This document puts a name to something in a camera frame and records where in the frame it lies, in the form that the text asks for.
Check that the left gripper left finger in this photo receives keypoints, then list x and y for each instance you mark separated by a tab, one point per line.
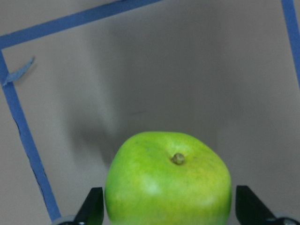
91	211

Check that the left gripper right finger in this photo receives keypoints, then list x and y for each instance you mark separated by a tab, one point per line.
250	210

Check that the green apple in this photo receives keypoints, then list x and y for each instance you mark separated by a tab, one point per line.
167	178

